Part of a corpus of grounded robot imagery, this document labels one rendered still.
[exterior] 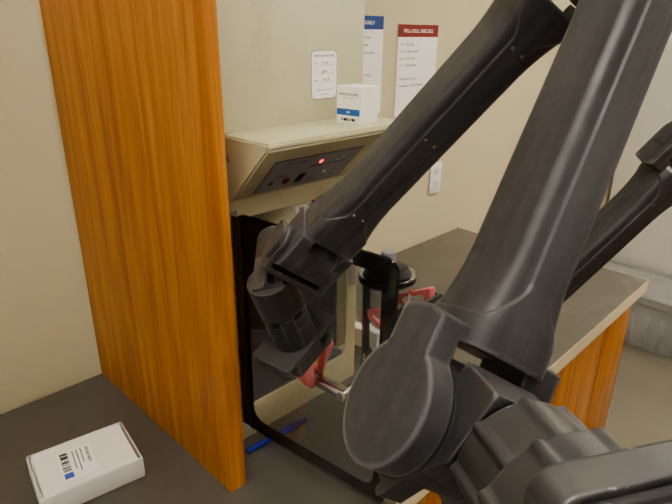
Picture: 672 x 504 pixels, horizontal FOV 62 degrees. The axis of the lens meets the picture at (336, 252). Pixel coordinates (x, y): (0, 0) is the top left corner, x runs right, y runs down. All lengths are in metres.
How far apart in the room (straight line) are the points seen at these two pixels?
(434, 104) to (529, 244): 0.22
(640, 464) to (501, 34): 0.37
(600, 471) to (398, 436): 0.11
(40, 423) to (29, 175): 0.48
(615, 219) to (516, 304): 0.58
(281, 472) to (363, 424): 0.72
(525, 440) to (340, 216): 0.35
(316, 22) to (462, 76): 0.49
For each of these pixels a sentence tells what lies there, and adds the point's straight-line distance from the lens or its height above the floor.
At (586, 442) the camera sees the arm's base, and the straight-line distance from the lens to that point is 0.27.
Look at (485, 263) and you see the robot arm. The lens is 0.35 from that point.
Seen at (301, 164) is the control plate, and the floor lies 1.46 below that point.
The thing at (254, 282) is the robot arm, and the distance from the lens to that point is 0.66.
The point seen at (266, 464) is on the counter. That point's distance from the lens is 1.06.
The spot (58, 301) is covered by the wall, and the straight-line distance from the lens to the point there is 1.30.
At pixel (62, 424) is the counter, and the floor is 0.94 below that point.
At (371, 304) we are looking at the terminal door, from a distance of 0.73.
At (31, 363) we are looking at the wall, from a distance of 1.33.
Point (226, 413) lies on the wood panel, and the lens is 0.92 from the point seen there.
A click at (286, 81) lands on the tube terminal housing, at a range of 0.93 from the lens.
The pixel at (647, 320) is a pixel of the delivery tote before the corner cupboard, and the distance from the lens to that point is 3.54.
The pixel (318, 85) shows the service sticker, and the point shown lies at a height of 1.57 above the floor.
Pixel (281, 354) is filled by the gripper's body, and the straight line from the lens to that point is 0.72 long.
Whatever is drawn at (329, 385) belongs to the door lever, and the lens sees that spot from 0.78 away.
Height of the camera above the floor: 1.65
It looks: 22 degrees down
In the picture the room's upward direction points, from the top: 1 degrees clockwise
